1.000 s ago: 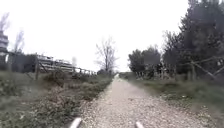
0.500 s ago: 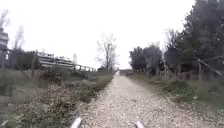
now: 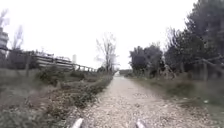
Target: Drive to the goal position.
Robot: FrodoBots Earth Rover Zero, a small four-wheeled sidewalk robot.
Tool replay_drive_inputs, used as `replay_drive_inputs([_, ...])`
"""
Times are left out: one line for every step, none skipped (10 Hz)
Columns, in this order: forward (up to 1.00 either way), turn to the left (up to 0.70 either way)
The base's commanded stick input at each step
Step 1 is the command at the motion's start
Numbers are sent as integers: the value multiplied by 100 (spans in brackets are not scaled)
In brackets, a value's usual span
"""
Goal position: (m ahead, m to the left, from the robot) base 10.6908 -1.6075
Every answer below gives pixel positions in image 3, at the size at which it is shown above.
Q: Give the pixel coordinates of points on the bare thin tree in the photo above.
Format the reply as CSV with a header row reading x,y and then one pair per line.
x,y
107,53

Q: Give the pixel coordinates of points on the pale gravel path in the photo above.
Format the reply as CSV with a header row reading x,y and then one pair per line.
x,y
123,103

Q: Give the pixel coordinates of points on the long low building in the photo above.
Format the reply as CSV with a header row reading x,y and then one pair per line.
x,y
53,61

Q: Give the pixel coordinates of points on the green bush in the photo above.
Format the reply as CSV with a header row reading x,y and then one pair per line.
x,y
50,76

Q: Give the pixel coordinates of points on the robot's own part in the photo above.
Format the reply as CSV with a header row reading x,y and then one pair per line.
x,y
77,123
140,124

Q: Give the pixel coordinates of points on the weedy grass verge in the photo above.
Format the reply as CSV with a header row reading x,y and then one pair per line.
x,y
193,88
40,100

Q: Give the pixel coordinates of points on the row of dark trees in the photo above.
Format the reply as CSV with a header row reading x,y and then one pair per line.
x,y
200,33

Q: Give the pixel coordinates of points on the wooden rail fence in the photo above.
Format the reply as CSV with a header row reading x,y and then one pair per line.
x,y
210,63
83,67

